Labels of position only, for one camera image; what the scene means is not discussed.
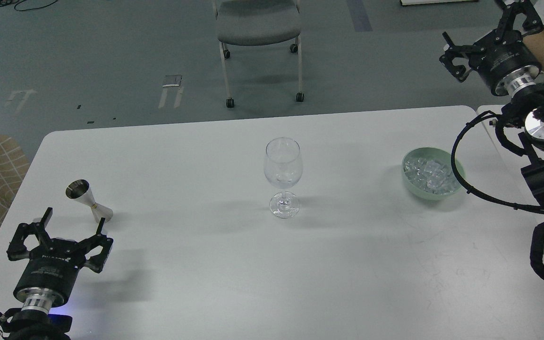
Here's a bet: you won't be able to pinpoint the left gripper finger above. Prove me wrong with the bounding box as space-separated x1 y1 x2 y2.
74 219 114 273
7 207 54 261

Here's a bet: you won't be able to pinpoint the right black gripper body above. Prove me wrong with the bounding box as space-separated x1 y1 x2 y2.
473 31 541 96

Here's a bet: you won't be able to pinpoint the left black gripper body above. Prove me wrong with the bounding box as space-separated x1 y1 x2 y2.
13 247 79 312

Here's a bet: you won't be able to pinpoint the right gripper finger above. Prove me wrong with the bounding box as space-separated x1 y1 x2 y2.
495 0 544 43
439 32 483 84

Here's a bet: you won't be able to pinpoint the steel cocktail jigger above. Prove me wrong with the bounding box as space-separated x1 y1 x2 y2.
65 179 114 222

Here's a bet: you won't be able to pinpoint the clear ice cubes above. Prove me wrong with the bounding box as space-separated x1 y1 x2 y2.
402 157 461 195

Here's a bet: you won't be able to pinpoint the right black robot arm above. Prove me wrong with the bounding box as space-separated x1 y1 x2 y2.
440 0 544 215

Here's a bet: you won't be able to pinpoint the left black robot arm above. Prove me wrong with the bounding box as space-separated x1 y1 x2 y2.
0 207 114 340

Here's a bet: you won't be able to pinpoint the clear wine glass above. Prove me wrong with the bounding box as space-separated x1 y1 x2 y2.
264 137 304 218

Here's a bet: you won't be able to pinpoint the green bowl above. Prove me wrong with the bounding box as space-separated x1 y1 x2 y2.
402 147 462 201

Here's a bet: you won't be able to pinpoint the grey floor plate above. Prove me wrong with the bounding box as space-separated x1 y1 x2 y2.
161 75 183 88

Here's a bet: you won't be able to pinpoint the grey office chair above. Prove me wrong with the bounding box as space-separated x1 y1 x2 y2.
211 0 305 108

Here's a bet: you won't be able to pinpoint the black floor cables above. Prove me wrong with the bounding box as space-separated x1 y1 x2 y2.
0 0 60 20

